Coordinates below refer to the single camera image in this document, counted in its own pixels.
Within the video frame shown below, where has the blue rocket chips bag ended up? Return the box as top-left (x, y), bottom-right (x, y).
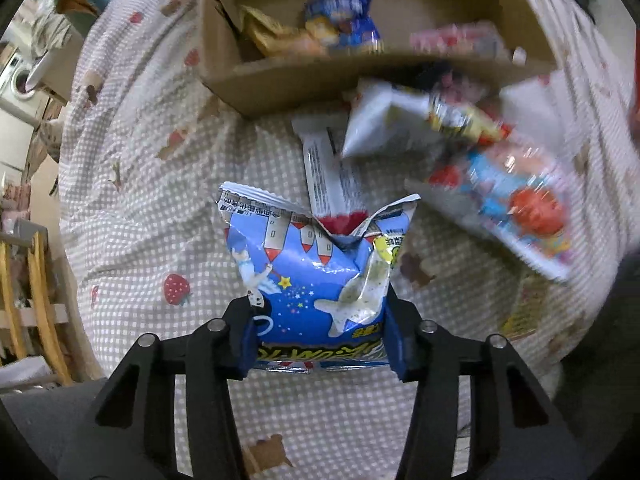
top-left (217, 182), bottom-right (420, 370)

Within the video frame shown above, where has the red white wafer packet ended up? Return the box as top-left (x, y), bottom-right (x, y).
top-left (291, 113), bottom-right (369, 235)

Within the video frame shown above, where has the tan brown snack bag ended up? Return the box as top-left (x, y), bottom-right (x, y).
top-left (240, 6), bottom-right (329, 58)

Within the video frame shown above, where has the pink snack packet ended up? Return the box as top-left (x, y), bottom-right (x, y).
top-left (409, 21), bottom-right (511, 60)

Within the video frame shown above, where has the blue yellow snack packet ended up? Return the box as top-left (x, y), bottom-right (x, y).
top-left (304, 0), bottom-right (383, 52)

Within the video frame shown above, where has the yellow cheese chips bag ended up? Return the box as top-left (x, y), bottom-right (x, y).
top-left (500, 270), bottom-right (550, 341)

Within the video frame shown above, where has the checkered patterned bed sheet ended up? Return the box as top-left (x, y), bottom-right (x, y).
top-left (60, 0), bottom-right (639, 479)

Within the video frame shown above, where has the colourful shrimp chips bag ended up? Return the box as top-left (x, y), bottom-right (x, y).
top-left (406, 140), bottom-right (572, 282)

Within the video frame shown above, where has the wooden rack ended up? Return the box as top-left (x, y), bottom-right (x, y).
top-left (1, 232), bottom-right (74, 386)

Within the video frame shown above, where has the white grey snack bag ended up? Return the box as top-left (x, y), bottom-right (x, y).
top-left (341, 78), bottom-right (444, 158)

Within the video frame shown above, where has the grey trouser leg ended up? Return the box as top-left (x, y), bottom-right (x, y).
top-left (1, 378), bottom-right (106, 479)

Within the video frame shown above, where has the brown cardboard box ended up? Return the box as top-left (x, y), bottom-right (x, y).
top-left (198, 0), bottom-right (556, 117)

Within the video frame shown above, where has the white washing machine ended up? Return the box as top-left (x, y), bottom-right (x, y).
top-left (1, 42), bottom-right (49, 127)

